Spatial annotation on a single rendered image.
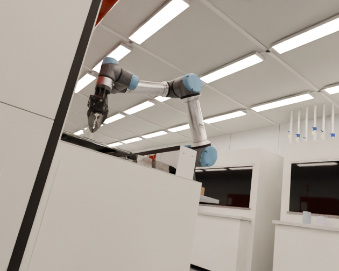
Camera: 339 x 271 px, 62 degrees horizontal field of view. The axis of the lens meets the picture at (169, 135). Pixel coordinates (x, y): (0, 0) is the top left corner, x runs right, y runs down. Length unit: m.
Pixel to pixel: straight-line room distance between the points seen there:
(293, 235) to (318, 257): 0.34
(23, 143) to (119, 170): 0.38
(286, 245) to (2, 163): 3.51
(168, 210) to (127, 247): 0.20
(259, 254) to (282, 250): 0.71
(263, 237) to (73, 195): 3.91
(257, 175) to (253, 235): 0.88
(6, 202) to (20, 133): 0.14
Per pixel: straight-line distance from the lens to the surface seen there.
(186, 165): 1.19
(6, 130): 0.66
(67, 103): 0.70
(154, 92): 1.62
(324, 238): 3.65
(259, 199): 4.48
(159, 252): 1.06
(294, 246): 3.81
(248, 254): 4.45
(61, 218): 0.89
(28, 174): 0.66
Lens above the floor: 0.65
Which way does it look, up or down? 17 degrees up
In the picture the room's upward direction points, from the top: 10 degrees clockwise
